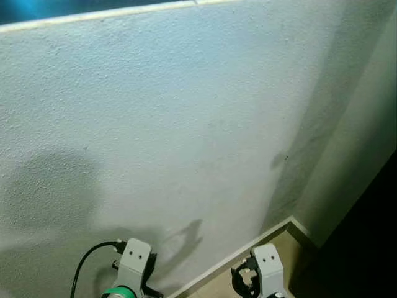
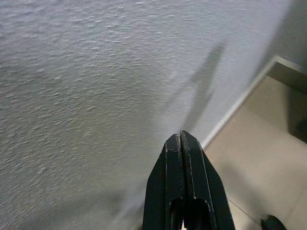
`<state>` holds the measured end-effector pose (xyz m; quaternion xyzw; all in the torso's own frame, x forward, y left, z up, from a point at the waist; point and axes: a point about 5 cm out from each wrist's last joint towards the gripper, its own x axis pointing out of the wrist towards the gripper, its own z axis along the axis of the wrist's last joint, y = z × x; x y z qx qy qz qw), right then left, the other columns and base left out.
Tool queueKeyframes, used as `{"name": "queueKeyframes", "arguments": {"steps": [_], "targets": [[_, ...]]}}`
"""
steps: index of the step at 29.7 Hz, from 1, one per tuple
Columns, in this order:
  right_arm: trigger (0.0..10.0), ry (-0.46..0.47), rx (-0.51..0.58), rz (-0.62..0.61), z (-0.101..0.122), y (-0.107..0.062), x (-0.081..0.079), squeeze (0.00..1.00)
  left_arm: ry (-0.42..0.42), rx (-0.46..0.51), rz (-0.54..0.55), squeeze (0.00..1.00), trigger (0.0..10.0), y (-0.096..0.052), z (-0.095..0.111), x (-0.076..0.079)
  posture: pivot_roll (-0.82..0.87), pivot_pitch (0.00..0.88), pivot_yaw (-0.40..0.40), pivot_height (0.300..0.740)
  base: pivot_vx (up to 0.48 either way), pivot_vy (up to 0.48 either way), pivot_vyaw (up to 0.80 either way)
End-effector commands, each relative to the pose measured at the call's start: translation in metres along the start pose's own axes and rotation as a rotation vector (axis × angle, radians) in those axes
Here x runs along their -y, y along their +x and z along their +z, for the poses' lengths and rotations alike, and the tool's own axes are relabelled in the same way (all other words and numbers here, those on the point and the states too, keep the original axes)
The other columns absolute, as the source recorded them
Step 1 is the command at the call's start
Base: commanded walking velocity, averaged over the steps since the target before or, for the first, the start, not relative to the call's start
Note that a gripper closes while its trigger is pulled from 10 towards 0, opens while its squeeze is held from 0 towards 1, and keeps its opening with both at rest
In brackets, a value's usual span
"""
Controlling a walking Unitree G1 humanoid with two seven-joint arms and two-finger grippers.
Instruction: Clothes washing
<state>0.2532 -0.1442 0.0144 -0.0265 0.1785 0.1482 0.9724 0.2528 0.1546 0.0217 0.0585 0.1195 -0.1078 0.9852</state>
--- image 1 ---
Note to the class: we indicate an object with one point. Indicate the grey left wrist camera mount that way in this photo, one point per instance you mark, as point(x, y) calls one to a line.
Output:
point(134, 264)

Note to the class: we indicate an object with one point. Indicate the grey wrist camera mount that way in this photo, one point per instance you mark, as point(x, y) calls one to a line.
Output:
point(134, 264)
point(270, 270)

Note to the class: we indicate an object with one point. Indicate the dark door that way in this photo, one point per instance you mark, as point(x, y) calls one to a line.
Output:
point(360, 248)

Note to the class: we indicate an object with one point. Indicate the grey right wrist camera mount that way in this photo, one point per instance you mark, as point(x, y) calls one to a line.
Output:
point(270, 270)

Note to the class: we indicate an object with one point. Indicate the white baseboard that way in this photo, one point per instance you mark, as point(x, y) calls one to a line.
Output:
point(236, 254)

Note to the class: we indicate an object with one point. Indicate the grey door frame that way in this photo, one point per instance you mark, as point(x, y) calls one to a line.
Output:
point(353, 143)

